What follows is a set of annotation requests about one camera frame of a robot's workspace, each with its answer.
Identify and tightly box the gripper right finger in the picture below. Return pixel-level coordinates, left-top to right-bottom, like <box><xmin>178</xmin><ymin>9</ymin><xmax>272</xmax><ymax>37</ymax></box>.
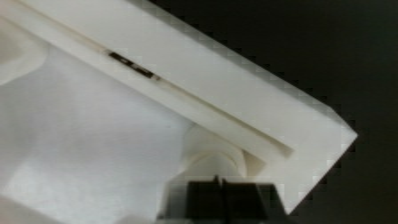
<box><xmin>222</xmin><ymin>181</ymin><xmax>297</xmax><ymax>224</ymax></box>

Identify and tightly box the white square tabletop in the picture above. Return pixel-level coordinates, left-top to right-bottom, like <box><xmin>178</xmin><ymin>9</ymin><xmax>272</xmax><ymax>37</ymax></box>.
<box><xmin>0</xmin><ymin>0</ymin><xmax>208</xmax><ymax>224</ymax></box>

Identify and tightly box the white U-shaped fence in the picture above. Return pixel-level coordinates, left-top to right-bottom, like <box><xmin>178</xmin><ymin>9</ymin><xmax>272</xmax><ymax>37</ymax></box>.
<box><xmin>14</xmin><ymin>0</ymin><xmax>357</xmax><ymax>210</ymax></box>

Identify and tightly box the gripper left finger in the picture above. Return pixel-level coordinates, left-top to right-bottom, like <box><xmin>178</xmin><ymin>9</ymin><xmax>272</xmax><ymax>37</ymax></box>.
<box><xmin>158</xmin><ymin>177</ymin><xmax>220</xmax><ymax>224</ymax></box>

